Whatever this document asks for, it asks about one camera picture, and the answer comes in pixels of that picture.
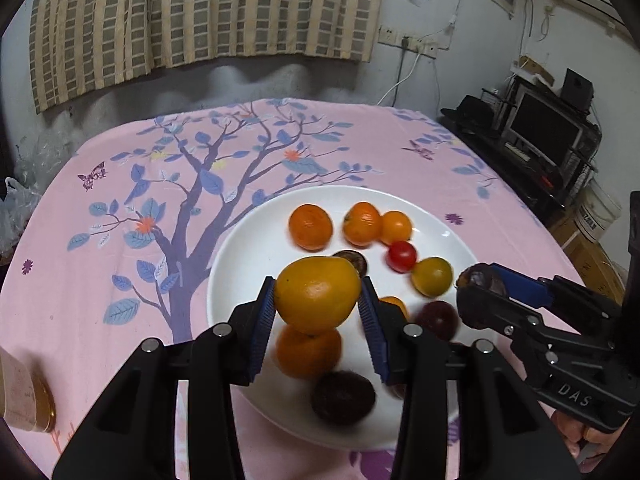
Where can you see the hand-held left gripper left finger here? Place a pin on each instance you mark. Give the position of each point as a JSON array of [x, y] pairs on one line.
[[262, 330]]

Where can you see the white plastic bucket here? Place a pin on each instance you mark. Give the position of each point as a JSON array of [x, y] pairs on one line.
[[599, 212]]

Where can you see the black speaker box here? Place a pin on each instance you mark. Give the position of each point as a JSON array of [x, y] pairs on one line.
[[577, 89]]

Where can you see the brown cardboard carton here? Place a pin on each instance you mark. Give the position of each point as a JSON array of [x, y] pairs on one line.
[[590, 260]]

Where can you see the beige checked curtain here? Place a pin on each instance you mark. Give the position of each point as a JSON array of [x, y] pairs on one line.
[[200, 15]]

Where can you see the large orange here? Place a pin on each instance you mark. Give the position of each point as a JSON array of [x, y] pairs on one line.
[[308, 355]]

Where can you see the small orange tangerine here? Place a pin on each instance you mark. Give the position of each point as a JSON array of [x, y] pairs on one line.
[[317, 295], [396, 305], [310, 226], [362, 222]]

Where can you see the medium dark purple plum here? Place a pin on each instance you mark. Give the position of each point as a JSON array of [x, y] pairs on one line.
[[437, 319]]

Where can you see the small yellow orange tomato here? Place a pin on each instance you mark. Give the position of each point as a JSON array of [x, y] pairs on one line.
[[396, 226]]

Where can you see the person's right hand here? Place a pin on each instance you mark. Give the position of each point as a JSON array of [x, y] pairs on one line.
[[575, 435]]

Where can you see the large dark red plum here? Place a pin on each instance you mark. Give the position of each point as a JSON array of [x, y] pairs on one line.
[[342, 399]]

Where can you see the clear plastic bags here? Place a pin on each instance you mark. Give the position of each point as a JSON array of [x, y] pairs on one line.
[[22, 200]]

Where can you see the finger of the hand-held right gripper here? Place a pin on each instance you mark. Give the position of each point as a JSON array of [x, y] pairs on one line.
[[522, 287], [492, 310]]

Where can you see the plastic jar with cream lid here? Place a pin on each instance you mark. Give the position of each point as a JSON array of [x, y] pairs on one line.
[[22, 392]]

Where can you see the single white wall outlet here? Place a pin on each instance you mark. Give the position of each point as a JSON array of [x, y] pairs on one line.
[[388, 35]]

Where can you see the red cherry tomato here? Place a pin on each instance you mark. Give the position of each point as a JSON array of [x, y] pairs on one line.
[[401, 256]]

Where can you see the dark brown water chestnut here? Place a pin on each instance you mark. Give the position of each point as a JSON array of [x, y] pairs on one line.
[[477, 277], [352, 259]]

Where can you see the computer monitor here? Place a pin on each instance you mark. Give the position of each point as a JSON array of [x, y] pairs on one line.
[[542, 127]]

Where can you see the pink deer print tablecloth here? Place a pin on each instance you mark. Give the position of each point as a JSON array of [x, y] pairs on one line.
[[125, 270]]

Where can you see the black hat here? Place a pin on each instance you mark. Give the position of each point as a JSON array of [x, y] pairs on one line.
[[470, 115]]

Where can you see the white wall power strip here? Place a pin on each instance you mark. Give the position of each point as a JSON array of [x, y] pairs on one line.
[[419, 46]]

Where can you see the flat cardboard box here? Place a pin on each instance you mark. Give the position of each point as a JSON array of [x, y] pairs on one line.
[[536, 70]]

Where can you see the black low desk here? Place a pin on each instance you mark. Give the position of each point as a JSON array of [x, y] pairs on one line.
[[525, 180]]

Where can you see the white oval plate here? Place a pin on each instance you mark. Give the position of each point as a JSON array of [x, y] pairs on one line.
[[240, 270]]

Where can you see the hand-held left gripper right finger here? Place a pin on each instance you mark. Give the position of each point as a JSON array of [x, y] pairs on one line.
[[372, 335]]

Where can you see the small yellow green tomato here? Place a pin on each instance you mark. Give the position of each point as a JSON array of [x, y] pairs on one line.
[[432, 275]]

